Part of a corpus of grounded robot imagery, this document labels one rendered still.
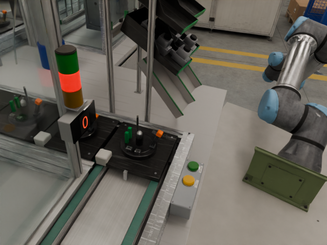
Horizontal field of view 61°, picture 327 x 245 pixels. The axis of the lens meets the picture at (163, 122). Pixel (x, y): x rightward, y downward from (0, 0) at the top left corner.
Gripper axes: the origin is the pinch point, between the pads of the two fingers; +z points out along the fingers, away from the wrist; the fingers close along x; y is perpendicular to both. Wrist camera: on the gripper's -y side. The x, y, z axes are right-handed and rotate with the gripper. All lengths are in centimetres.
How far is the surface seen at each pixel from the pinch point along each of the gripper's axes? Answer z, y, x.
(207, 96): -66, -2, -24
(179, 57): -93, 35, 3
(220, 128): -67, 24, -32
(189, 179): -92, 65, -33
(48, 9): -132, 75, 17
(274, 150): -46, 40, -35
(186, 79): -84, 13, -11
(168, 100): -96, 35, -15
